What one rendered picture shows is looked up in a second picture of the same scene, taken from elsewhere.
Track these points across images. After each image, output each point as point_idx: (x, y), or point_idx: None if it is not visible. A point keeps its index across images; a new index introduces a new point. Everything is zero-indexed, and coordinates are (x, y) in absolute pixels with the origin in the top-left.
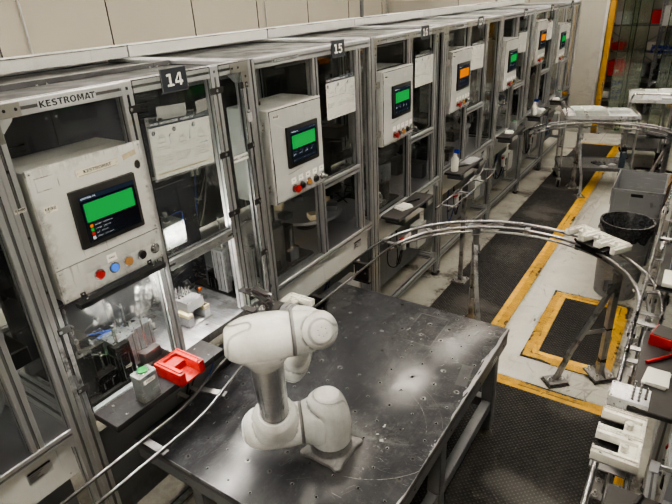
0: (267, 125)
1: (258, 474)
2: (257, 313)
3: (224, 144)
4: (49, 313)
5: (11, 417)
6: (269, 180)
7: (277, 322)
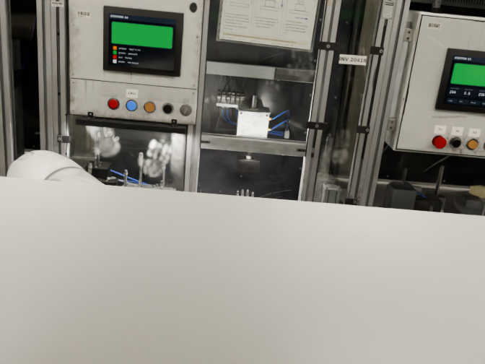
0: (415, 32)
1: None
2: (56, 154)
3: (330, 32)
4: (55, 114)
5: None
6: (398, 112)
7: (42, 166)
